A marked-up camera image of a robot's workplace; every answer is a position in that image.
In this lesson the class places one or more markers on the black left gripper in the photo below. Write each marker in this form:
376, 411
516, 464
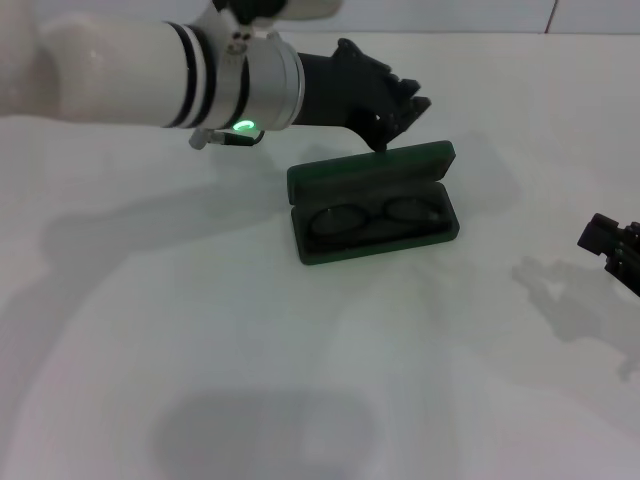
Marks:
345, 90

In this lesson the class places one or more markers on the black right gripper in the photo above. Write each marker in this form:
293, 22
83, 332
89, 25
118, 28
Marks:
627, 260

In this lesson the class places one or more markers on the green glasses case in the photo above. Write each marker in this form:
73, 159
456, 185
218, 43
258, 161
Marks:
370, 167

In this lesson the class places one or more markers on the black glasses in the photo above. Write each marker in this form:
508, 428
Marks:
375, 217

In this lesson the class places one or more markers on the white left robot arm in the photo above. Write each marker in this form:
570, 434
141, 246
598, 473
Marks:
125, 70

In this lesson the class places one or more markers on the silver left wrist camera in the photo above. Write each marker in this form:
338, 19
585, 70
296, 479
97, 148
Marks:
300, 7

